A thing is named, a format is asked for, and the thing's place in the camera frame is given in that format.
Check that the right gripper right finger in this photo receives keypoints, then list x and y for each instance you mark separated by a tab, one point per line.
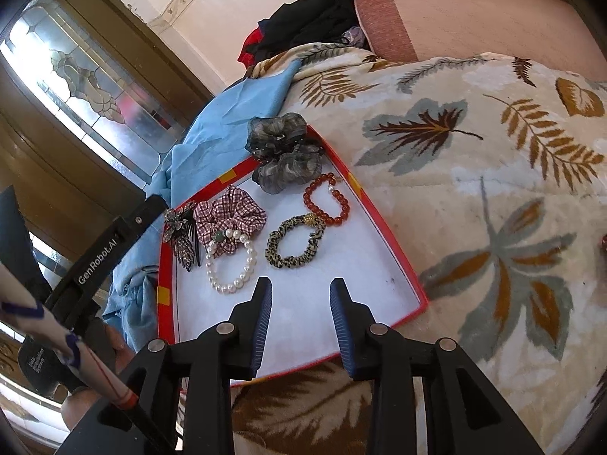
372	351

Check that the leaf pattern blanket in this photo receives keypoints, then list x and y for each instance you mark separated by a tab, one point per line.
491	173

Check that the red tray white inside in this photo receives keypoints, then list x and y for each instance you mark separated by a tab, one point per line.
363	251

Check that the pink bolster cushion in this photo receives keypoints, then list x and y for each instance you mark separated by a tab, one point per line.
549	32

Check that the wooden glass door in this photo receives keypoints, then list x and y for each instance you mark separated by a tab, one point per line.
91	104

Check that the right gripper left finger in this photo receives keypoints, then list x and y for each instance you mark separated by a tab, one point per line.
231	350

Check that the red plaid scrunchie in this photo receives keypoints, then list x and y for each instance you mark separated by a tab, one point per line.
234	209

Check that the person's left hand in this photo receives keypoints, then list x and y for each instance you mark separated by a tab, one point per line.
77	404

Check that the light blue cloth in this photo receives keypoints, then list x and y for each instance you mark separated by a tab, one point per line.
215	142

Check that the black and red clothes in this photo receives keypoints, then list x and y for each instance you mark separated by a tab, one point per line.
303	22

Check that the grey sheer scrunchie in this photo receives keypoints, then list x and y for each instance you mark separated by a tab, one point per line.
286	153

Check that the flower hair claw clip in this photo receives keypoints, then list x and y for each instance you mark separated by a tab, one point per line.
181	235

